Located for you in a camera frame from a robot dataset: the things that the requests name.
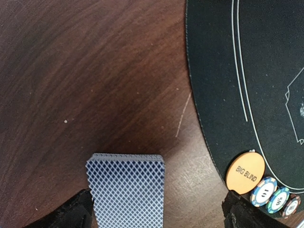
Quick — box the blue playing card deck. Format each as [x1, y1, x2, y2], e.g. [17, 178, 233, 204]
[85, 153, 165, 228]

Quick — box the round black poker mat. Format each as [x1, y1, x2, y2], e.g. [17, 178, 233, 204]
[185, 0, 304, 214]

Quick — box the orange round blind button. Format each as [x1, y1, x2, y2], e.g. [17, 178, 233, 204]
[226, 152, 265, 195]

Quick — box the blue white chip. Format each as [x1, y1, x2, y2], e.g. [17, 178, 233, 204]
[250, 177, 277, 207]

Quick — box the green chip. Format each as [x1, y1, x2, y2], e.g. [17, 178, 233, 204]
[266, 187, 290, 214]

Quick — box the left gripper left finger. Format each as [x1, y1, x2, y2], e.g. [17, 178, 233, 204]
[26, 189, 94, 228]

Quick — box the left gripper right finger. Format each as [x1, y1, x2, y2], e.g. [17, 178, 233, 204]
[222, 190, 288, 228]

